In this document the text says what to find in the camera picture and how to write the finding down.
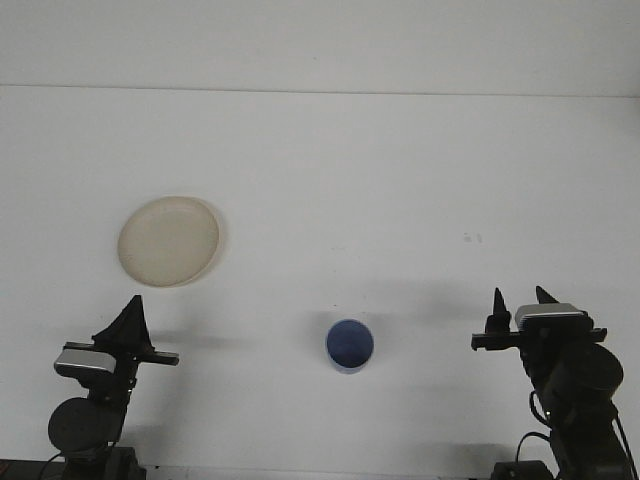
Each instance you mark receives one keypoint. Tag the pale blue cup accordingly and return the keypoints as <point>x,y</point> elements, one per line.
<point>350,345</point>

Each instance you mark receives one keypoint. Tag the pale round plate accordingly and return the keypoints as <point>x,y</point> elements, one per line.
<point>170,242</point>

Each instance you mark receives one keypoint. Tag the dark mounting platform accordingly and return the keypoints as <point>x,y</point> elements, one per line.
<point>20,472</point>

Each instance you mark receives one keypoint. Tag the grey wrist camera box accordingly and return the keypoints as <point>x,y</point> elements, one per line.
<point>82,362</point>
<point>550,315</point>

